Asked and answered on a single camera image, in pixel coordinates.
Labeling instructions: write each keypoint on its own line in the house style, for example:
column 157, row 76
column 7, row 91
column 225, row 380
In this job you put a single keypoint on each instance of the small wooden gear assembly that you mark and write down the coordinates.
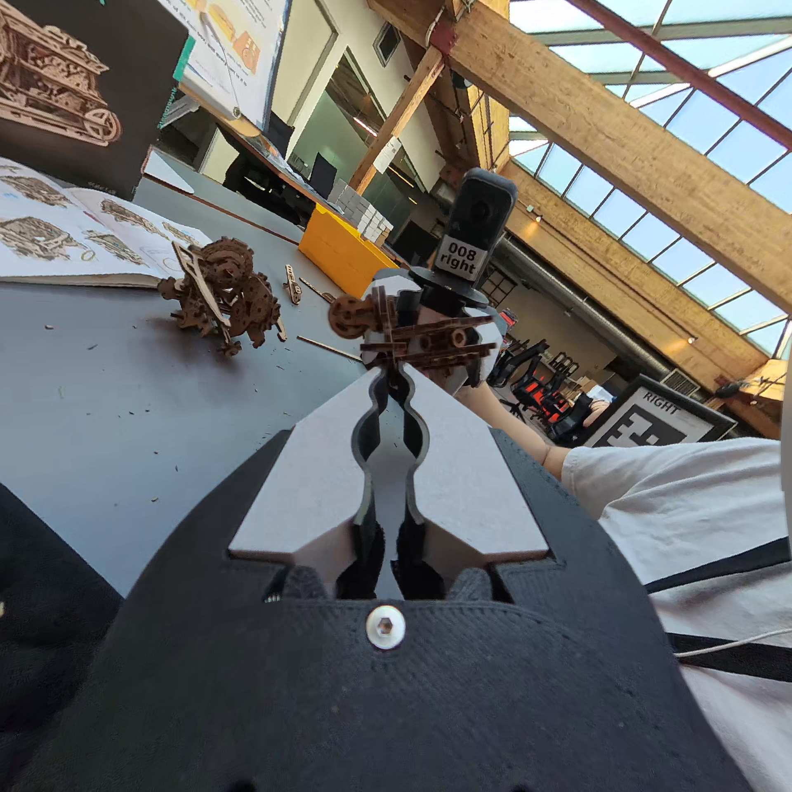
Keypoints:
column 427, row 343

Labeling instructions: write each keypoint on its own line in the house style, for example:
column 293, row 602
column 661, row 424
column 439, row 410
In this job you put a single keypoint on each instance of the large wooden gear model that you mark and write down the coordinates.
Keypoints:
column 226, row 291

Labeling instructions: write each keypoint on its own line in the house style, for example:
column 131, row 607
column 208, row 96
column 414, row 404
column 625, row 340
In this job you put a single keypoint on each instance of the yellow plastic bin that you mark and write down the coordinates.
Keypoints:
column 337, row 250

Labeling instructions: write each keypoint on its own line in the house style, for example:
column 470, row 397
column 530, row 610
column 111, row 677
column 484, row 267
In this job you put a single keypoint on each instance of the long wooden bracket part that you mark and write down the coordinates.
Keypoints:
column 317, row 289

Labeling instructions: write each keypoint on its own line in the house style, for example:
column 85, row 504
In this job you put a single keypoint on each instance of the framed marker tag board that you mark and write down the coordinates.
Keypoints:
column 656, row 421

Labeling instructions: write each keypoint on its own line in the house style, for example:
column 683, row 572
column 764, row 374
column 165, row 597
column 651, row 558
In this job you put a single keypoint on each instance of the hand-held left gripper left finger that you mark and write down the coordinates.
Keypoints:
column 297, row 495

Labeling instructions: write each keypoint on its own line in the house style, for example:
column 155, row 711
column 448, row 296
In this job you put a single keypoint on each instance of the person's white clothing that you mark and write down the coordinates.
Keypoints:
column 693, row 526

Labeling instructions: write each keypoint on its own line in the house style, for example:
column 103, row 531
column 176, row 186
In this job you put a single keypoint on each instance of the grey desk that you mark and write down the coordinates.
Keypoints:
column 124, row 421

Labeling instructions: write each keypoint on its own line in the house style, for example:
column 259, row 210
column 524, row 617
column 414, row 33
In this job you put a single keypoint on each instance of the stack of white boxes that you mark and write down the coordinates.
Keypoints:
column 365, row 213

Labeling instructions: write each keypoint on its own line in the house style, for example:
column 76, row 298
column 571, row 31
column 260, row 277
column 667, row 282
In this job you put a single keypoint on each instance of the black model kit box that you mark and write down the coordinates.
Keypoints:
column 93, row 80

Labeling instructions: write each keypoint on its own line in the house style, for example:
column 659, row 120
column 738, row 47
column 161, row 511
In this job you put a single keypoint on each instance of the illustrated poster board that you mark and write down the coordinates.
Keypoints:
column 232, row 49

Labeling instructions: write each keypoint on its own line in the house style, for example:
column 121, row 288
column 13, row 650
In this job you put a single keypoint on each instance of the short wooden bracket part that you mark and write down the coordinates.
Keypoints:
column 292, row 286

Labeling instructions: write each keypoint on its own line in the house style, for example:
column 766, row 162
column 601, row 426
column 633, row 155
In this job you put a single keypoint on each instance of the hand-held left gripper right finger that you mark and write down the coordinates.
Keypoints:
column 476, row 495

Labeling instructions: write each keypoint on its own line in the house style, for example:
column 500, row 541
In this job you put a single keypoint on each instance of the black and red office chairs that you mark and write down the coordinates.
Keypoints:
column 541, row 390

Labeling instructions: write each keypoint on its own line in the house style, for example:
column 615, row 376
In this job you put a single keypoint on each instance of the thin wooden stick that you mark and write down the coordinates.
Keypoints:
column 328, row 348

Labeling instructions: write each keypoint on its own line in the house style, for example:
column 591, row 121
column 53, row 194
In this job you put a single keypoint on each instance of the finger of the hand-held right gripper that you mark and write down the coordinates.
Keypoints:
column 387, row 288
column 489, row 365

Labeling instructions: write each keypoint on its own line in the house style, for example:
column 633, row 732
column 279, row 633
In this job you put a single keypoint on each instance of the person's right forearm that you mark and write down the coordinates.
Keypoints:
column 513, row 427

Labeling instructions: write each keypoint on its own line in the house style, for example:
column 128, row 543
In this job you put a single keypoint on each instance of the open instruction booklet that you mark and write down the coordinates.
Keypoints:
column 74, row 247

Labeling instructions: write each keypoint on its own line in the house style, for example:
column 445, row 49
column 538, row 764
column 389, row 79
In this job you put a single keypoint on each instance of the pale grey board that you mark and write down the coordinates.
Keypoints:
column 167, row 170

